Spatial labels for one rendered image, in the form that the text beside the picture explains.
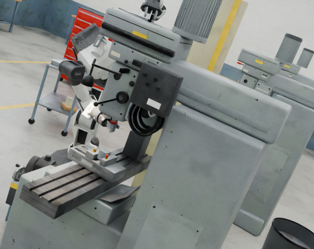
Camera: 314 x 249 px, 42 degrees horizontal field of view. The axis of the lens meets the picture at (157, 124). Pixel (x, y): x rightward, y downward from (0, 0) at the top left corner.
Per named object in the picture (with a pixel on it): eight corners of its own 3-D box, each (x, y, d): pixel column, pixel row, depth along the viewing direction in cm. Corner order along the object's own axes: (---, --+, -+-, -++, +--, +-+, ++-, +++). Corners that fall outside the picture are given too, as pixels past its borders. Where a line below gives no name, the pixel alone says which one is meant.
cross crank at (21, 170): (6, 180, 279) (10, 165, 276) (18, 176, 290) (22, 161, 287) (24, 191, 275) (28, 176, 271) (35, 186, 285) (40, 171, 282)
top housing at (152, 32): (97, 33, 232) (105, 5, 227) (118, 36, 256) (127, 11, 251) (169, 64, 217) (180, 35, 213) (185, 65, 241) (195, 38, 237)
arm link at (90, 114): (99, 105, 256) (89, 98, 263) (88, 119, 255) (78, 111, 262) (109, 113, 265) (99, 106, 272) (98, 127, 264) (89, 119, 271)
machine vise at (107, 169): (66, 157, 260) (71, 142, 257) (80, 153, 274) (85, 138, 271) (110, 183, 249) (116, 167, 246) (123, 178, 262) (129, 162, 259)
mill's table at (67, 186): (18, 197, 213) (22, 184, 211) (126, 153, 327) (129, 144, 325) (53, 219, 206) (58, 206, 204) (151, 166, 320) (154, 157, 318)
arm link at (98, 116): (104, 115, 246) (93, 107, 253) (98, 130, 248) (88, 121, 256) (119, 116, 255) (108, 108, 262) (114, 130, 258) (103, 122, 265)
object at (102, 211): (39, 186, 255) (44, 170, 252) (71, 174, 287) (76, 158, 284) (105, 227, 240) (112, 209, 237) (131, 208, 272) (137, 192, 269)
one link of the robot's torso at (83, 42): (68, 63, 303) (59, 40, 269) (106, 39, 310) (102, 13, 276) (92, 94, 297) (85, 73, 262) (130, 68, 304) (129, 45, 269)
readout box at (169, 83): (127, 101, 202) (141, 61, 196) (135, 100, 210) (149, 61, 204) (162, 118, 196) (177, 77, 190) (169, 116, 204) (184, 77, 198)
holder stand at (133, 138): (121, 153, 301) (130, 128, 296) (131, 146, 322) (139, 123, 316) (136, 160, 299) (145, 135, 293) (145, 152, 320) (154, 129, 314)
